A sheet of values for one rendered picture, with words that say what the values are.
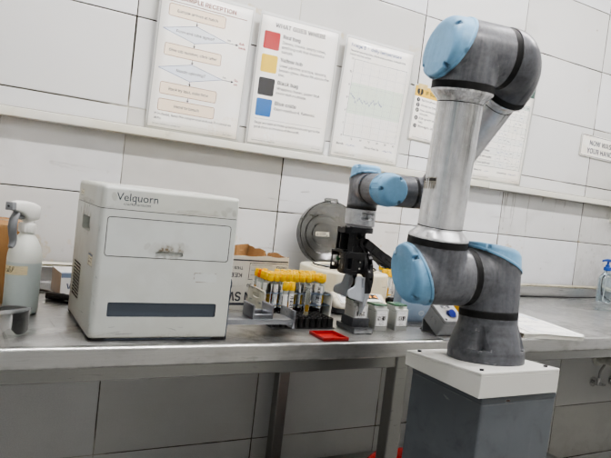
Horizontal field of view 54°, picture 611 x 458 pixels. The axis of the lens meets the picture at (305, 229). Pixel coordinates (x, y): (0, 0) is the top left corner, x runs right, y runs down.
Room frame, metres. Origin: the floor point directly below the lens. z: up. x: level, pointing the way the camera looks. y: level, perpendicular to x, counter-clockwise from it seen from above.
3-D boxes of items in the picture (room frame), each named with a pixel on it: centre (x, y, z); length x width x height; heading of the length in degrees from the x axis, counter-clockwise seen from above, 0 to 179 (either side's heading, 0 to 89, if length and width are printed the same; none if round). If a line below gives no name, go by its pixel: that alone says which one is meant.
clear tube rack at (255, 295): (1.60, 0.02, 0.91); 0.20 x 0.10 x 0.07; 120
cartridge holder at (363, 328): (1.51, -0.15, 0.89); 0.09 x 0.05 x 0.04; 27
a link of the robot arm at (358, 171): (1.50, -0.13, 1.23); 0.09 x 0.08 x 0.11; 21
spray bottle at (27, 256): (1.28, 0.59, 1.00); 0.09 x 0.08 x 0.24; 30
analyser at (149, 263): (1.32, 0.32, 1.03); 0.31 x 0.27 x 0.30; 120
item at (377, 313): (1.56, -0.21, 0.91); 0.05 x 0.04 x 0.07; 30
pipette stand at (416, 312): (1.68, -0.32, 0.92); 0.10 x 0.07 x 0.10; 114
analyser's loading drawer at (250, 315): (1.34, 0.10, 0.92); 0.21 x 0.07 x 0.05; 120
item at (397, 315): (1.59, -0.27, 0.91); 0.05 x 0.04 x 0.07; 30
